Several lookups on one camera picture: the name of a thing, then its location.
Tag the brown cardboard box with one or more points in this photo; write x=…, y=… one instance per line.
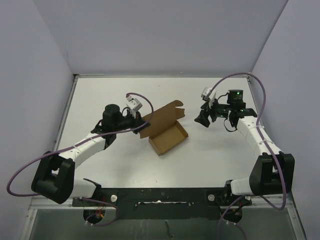
x=165, y=131

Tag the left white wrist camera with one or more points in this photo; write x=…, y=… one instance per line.
x=134, y=105

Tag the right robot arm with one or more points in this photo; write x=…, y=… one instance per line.
x=273, y=170

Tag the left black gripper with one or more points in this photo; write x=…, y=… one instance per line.
x=138, y=120

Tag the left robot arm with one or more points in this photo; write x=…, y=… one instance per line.
x=55, y=175

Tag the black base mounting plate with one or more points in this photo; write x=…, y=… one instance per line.
x=166, y=203

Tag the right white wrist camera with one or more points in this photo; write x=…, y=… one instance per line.
x=208, y=95

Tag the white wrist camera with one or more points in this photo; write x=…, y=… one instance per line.
x=208, y=95
x=134, y=105

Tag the aluminium table frame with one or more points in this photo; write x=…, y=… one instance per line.
x=208, y=158

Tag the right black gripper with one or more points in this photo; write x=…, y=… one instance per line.
x=202, y=118

